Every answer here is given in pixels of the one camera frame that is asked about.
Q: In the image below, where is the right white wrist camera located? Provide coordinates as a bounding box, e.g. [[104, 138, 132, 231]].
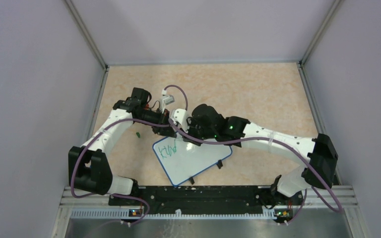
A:
[[170, 109, 191, 132]]

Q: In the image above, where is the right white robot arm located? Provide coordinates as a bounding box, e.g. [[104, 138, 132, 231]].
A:
[[180, 104, 338, 204]]

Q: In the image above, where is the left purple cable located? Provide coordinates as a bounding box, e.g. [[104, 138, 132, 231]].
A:
[[70, 84, 189, 227]]

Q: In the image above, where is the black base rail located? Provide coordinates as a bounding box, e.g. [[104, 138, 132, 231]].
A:
[[108, 185, 303, 215]]

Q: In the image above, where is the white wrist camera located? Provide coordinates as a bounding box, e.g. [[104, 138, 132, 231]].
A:
[[160, 89, 175, 113], [170, 109, 191, 132]]

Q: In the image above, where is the white cable duct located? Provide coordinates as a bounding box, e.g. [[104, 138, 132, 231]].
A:
[[70, 208, 277, 220]]

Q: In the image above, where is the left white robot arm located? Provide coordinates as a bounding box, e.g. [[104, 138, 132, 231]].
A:
[[68, 88, 176, 205]]

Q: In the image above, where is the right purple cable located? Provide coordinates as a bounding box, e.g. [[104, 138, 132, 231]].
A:
[[168, 118, 344, 225]]

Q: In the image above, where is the blue-framed whiteboard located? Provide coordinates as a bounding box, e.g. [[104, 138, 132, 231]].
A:
[[152, 134, 233, 186]]

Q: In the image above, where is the purple cable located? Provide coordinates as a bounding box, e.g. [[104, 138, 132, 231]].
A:
[[168, 118, 344, 225], [70, 84, 189, 227]]

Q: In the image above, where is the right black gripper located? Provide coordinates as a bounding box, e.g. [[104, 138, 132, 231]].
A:
[[179, 116, 217, 146]]

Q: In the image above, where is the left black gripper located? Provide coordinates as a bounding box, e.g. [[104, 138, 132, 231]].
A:
[[136, 107, 177, 138]]

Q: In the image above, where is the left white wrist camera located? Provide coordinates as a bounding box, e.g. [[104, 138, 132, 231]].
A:
[[160, 89, 175, 113]]

